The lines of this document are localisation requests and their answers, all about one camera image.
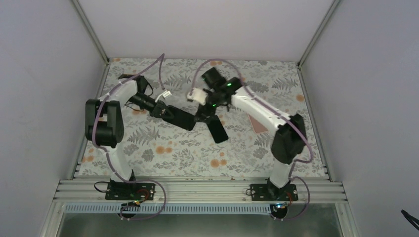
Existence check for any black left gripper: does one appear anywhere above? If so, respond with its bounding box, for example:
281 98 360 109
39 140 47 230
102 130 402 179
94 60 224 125
128 93 174 119

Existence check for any dark green smartphone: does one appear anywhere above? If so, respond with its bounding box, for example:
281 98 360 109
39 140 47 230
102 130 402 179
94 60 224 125
207 116 229 144

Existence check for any black phone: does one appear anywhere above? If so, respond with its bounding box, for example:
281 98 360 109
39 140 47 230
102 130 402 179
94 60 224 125
163 105 196 131

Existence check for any pink phone case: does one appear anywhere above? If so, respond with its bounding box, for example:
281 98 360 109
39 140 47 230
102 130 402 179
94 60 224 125
248 115 268 134

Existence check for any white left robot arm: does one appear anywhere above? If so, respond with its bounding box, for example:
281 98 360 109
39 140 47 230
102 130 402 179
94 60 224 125
84 74 174 200

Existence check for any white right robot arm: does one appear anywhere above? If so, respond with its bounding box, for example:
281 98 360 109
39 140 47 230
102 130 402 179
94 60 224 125
186 68 307 201

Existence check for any floral patterned table mat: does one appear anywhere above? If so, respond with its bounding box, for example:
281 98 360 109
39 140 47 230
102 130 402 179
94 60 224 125
78 58 328 179

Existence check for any black object at right edge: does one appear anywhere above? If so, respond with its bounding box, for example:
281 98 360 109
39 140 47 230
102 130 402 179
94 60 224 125
401 209 419 230

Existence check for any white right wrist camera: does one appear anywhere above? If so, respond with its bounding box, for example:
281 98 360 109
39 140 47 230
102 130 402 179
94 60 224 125
186 87 208 106

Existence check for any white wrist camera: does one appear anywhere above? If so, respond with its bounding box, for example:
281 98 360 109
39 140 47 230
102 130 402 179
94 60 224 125
186 87 208 106
155 90 172 102

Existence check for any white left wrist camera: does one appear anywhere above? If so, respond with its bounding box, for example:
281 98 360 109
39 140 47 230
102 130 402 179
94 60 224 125
155 90 172 102

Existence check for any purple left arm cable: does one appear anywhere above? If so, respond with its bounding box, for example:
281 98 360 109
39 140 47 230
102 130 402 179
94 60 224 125
91 53 168 221

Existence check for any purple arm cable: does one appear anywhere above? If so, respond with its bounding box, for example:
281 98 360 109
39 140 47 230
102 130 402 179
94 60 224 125
190 59 314 222
91 53 168 221

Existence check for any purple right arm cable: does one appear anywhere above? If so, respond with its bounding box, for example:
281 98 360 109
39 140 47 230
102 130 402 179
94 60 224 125
190 59 314 222

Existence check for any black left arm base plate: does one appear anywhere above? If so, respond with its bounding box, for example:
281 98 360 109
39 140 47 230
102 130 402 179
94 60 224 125
105 180 156 201

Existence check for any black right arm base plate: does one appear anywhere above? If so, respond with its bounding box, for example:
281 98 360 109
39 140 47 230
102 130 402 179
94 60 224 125
246 183 299 201

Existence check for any perforated cable duct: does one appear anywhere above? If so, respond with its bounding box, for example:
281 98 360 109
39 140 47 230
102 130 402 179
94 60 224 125
65 202 280 215

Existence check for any aluminium mounting rail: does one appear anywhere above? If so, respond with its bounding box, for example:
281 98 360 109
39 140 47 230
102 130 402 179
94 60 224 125
53 179 347 204

